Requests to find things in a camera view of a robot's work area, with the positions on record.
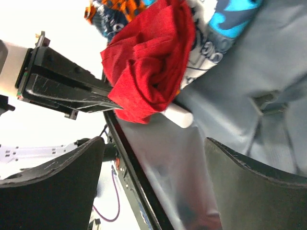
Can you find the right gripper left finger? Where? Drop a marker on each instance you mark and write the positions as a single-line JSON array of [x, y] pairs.
[[56, 195]]

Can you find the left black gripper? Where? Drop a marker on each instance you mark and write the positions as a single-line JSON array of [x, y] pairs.
[[67, 88]]

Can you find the pink and teal kids suitcase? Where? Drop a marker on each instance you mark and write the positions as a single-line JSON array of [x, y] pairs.
[[254, 102]]

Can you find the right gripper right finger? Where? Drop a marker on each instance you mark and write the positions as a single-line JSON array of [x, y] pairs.
[[251, 195]]

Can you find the white tube bottle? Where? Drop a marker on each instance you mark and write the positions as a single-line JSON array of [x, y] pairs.
[[178, 115]]

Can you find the bright red garment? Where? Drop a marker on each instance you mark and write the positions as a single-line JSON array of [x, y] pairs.
[[146, 61]]

